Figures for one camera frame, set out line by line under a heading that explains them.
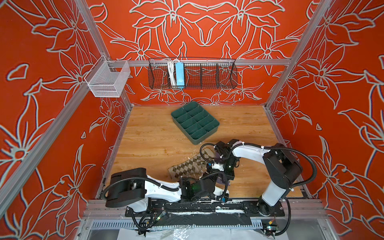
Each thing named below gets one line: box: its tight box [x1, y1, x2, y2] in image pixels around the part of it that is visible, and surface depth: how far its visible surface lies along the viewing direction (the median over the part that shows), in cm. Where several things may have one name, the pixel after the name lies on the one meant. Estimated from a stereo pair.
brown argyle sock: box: [168, 148, 214, 179], surface depth 88 cm
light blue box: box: [175, 62, 185, 86], surface depth 92 cm
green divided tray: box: [171, 101, 220, 145], surface depth 105 cm
